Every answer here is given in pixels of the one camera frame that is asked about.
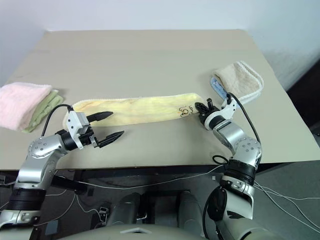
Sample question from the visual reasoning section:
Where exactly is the thin white wire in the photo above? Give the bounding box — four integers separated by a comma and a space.
51, 162, 227, 192

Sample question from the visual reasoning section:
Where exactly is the thick black torso cable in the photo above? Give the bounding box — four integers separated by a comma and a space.
201, 184, 228, 240

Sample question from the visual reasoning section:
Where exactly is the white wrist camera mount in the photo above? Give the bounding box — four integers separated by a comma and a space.
65, 109, 91, 149
203, 96, 237, 130

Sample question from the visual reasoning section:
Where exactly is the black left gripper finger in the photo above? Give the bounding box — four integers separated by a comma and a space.
86, 111, 114, 124
98, 130, 125, 149

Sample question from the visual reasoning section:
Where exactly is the folded beige towel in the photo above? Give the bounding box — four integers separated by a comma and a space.
211, 60, 265, 105

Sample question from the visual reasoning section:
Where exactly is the bundle of thin white wires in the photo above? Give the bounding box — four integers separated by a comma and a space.
252, 181, 320, 230

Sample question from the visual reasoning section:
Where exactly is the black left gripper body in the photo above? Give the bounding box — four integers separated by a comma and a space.
78, 126, 102, 149

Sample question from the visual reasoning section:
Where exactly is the folded pink towel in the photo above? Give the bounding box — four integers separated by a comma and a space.
0, 82, 53, 132

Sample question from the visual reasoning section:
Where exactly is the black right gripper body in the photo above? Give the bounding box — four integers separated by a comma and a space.
198, 109, 219, 124

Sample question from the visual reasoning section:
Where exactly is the small black cable loop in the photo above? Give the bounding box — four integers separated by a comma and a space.
211, 154, 230, 166

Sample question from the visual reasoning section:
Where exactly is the dark rounded grey shape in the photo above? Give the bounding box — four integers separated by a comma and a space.
107, 191, 142, 227
173, 190, 209, 227

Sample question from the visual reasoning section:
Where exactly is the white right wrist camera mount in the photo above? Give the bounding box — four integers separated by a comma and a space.
203, 96, 237, 130

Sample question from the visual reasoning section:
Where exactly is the folded green towel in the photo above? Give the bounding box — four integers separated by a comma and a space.
20, 88, 65, 134

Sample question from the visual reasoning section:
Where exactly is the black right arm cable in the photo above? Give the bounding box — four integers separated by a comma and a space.
225, 92, 261, 144

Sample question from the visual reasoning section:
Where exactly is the black bar under table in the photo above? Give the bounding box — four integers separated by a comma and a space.
49, 174, 86, 195

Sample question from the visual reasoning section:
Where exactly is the small black clip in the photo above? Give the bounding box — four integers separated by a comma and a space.
98, 204, 111, 222

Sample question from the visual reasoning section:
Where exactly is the folded light blue cloth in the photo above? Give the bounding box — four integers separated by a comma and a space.
209, 76, 233, 101

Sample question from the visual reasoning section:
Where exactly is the grey robot torso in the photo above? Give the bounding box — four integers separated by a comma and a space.
29, 219, 320, 240

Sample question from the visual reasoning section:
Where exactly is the long yellow towel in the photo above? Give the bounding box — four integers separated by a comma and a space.
61, 91, 205, 131

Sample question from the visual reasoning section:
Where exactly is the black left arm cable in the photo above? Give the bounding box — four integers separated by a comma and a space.
40, 104, 74, 137

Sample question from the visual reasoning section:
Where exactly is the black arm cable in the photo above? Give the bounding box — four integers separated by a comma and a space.
40, 104, 74, 137
225, 92, 261, 144

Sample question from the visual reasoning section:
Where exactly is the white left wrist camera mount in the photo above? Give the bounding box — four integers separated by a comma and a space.
65, 109, 91, 149

